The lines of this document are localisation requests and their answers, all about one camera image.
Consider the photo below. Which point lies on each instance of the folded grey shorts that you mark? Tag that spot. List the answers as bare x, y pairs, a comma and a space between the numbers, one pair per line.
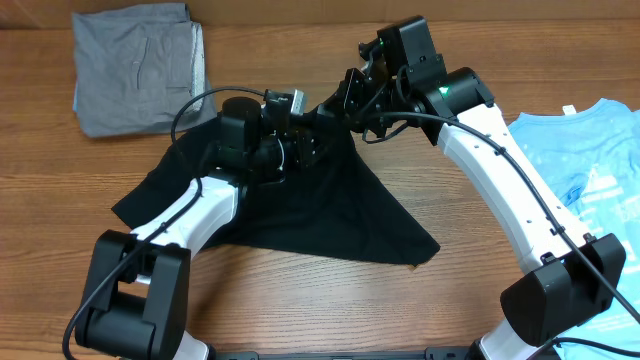
140, 70

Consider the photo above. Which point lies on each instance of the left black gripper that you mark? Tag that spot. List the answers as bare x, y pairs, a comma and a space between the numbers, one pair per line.
303, 150

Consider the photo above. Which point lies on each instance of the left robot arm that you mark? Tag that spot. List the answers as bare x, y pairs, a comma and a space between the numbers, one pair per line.
135, 299

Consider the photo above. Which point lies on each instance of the light blue t-shirt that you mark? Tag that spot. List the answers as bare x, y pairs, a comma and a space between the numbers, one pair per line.
590, 160

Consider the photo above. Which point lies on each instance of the black t-shirt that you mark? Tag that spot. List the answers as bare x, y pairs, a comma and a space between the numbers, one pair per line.
338, 208

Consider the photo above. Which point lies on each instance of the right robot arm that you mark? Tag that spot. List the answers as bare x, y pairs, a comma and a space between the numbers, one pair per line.
569, 275

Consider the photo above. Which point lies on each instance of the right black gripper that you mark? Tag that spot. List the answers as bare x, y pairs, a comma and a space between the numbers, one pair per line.
344, 104

